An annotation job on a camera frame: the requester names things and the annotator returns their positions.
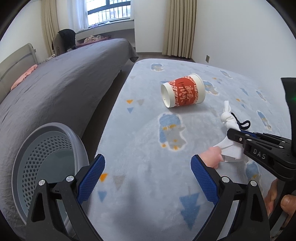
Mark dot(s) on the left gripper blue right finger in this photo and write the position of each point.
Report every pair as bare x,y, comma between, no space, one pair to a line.
250,220

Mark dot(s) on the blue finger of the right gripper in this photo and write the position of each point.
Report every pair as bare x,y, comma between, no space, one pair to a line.
239,136

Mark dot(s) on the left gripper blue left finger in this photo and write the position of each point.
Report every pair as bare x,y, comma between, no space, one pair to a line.
44,221

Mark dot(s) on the white knotted tissue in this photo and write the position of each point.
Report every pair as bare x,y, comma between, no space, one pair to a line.
231,150

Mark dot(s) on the pink rubber pig toy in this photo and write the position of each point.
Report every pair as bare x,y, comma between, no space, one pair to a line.
212,157

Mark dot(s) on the red white paper cup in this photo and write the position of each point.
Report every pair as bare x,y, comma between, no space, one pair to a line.
184,91

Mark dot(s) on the grey perforated trash basket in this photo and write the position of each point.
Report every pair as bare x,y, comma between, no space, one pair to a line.
51,152

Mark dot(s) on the person's right hand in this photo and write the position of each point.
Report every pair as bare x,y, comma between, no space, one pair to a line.
288,202

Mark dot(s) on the light blue patterned rug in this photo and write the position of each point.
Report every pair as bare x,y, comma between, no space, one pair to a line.
148,190

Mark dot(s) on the beige right curtain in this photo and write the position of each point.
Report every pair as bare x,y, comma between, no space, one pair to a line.
179,28

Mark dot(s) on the beige curtain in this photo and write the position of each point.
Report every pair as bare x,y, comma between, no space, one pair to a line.
179,28
50,25

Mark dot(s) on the bed with grey sheet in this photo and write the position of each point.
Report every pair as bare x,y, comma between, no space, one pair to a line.
67,89

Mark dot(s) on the pink pillow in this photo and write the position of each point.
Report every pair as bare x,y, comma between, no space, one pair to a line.
24,76

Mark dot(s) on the grey upholstered headboard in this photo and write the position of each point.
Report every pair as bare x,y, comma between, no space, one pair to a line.
14,66

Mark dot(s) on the chair with black jacket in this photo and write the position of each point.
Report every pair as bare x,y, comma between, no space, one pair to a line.
63,41

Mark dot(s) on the pink clothes on sill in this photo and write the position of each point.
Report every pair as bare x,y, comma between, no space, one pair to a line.
93,39

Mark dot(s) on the beige left curtain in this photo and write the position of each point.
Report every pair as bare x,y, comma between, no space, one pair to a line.
50,25

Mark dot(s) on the wall socket plate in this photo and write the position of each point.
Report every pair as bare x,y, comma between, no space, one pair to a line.
207,58

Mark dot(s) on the window with black frame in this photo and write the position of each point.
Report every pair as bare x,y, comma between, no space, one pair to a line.
107,11

